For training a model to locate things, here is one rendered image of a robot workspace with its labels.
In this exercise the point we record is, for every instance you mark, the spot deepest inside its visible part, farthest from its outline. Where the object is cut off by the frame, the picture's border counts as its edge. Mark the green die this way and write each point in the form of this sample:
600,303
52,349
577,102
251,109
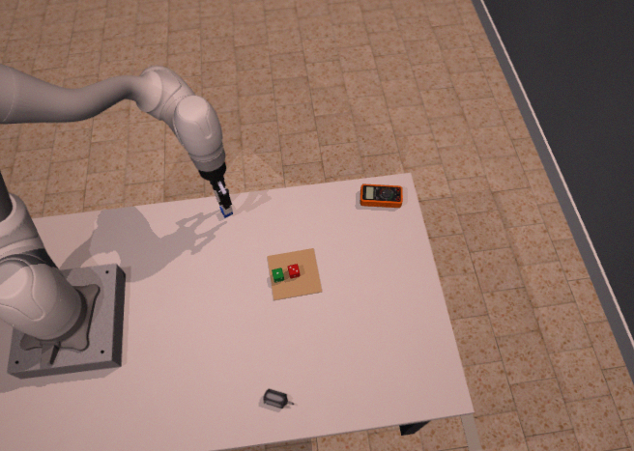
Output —
278,275

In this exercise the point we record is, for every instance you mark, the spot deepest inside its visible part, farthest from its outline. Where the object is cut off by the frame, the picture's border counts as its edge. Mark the tan flat mat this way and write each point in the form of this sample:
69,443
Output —
308,282

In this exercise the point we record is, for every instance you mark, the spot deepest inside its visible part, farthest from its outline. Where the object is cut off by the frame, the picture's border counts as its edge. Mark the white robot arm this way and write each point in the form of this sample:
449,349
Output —
34,297

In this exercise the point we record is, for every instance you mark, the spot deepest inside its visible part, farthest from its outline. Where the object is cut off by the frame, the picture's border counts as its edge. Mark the red die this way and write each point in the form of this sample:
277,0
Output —
294,271

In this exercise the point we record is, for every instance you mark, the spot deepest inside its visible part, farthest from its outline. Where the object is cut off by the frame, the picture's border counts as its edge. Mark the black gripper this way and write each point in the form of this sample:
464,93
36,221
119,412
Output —
216,178

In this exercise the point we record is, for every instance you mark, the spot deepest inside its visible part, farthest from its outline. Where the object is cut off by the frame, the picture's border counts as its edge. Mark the orange pocket multimeter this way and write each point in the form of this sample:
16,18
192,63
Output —
377,195

